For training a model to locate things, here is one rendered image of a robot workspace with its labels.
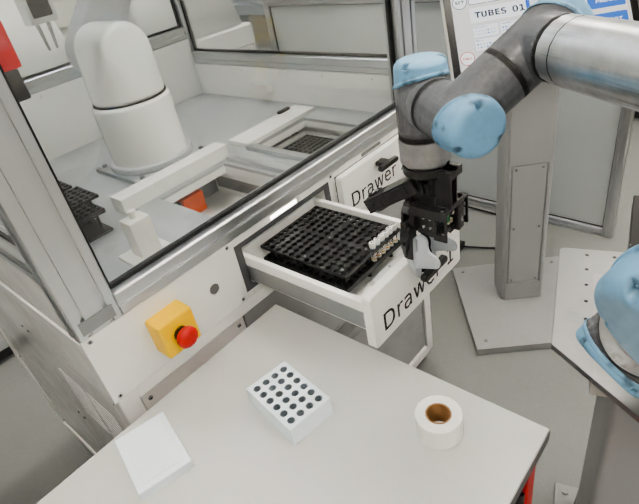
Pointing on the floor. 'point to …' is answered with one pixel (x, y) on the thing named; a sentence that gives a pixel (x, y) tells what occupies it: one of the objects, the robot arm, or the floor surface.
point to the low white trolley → (108, 464)
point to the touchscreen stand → (518, 237)
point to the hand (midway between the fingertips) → (421, 264)
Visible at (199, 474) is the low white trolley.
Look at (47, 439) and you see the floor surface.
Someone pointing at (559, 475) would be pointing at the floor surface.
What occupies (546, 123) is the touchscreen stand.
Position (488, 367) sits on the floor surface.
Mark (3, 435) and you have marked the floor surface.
